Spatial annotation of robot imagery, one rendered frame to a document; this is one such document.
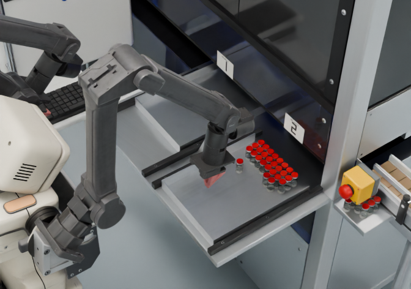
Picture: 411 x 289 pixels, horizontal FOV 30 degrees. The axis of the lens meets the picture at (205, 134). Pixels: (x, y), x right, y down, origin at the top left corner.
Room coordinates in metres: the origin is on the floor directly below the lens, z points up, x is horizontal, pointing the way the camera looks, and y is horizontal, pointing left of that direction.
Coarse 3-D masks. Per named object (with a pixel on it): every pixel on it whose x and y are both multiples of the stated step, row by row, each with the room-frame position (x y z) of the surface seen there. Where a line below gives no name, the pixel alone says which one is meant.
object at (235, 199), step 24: (240, 144) 1.61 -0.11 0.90; (192, 168) 1.51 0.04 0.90; (168, 192) 1.42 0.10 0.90; (192, 192) 1.43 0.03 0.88; (216, 192) 1.44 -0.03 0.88; (240, 192) 1.44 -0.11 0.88; (264, 192) 1.44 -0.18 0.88; (288, 192) 1.44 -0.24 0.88; (192, 216) 1.32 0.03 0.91; (216, 216) 1.35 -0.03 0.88; (240, 216) 1.35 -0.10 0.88; (216, 240) 1.25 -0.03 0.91
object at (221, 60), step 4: (220, 56) 1.86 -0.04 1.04; (220, 60) 1.86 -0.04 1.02; (224, 60) 1.84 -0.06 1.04; (228, 60) 1.83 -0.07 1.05; (220, 64) 1.86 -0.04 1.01; (224, 64) 1.84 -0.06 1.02; (228, 64) 1.83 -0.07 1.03; (232, 64) 1.81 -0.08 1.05; (220, 68) 1.86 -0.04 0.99; (224, 68) 1.84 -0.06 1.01; (228, 68) 1.83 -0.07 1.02; (232, 68) 1.81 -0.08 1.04; (228, 72) 1.83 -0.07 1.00; (232, 72) 1.81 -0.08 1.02; (232, 76) 1.81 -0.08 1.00
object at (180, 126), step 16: (192, 80) 1.92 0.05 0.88; (208, 80) 1.92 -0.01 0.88; (224, 80) 1.93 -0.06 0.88; (144, 96) 1.81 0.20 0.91; (224, 96) 1.85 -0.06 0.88; (240, 96) 1.85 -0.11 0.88; (144, 112) 1.75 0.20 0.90; (160, 112) 1.77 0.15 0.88; (176, 112) 1.77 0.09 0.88; (192, 112) 1.77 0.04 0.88; (256, 112) 1.76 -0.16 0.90; (160, 128) 1.67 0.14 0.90; (176, 128) 1.70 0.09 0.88; (192, 128) 1.70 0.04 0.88; (176, 144) 1.60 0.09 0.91; (192, 144) 1.61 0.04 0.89
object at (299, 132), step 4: (288, 116) 1.59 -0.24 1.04; (284, 120) 1.60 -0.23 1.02; (288, 120) 1.59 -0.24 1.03; (292, 120) 1.58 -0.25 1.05; (284, 124) 1.60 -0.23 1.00; (288, 124) 1.59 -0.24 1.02; (292, 124) 1.57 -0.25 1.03; (296, 124) 1.56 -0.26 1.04; (288, 128) 1.59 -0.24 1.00; (300, 128) 1.55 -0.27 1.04; (296, 132) 1.56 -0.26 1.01; (300, 132) 1.54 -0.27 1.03; (304, 132) 1.53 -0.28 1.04; (296, 136) 1.56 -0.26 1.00; (300, 136) 1.54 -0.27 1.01; (300, 140) 1.54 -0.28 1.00
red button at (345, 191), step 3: (342, 186) 1.36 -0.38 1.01; (345, 186) 1.36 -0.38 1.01; (348, 186) 1.36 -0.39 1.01; (339, 189) 1.36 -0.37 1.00; (342, 189) 1.35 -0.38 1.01; (345, 189) 1.35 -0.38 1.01; (348, 189) 1.35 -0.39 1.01; (339, 192) 1.35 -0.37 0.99; (342, 192) 1.34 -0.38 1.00; (345, 192) 1.34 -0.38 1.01; (348, 192) 1.34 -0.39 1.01; (351, 192) 1.34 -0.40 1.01; (342, 195) 1.34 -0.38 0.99; (345, 195) 1.34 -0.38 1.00; (348, 195) 1.33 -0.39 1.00; (351, 195) 1.34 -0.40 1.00; (345, 198) 1.34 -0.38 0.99; (348, 198) 1.33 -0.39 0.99
